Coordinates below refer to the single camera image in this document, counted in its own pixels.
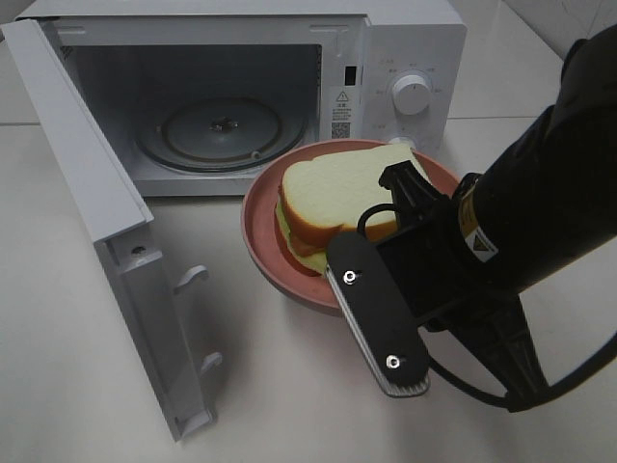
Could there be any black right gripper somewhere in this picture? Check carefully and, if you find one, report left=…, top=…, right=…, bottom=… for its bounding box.
left=377, top=161, right=549, bottom=412

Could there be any sandwich with white bread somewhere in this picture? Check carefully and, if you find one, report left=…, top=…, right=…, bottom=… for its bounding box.
left=275, top=144, right=429, bottom=276

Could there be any pink round plate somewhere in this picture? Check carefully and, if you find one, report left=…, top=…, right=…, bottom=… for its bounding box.
left=240, top=139, right=463, bottom=318

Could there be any white microwave door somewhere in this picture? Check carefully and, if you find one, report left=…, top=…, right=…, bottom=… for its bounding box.
left=2, top=19, right=223, bottom=441

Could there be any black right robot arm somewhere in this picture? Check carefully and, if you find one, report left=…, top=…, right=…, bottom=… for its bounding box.
left=362, top=27, right=616, bottom=412

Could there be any lower white microwave knob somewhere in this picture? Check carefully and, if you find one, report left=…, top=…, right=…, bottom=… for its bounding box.
left=389, top=136, right=416, bottom=150

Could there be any white microwave knob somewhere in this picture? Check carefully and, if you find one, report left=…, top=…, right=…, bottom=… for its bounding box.
left=391, top=71, right=432, bottom=116
left=389, top=136, right=416, bottom=150

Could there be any upper white microwave knob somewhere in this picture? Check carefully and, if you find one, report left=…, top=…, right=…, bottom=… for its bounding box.
left=391, top=71, right=432, bottom=116

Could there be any white warning label sticker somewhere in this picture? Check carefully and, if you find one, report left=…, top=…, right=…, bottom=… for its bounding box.
left=326, top=86, right=361, bottom=139

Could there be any white microwave oven body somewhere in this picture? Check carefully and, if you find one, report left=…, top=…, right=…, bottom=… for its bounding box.
left=12, top=1, right=467, bottom=197

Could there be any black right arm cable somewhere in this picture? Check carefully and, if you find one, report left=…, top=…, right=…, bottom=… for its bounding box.
left=356, top=202, right=617, bottom=402

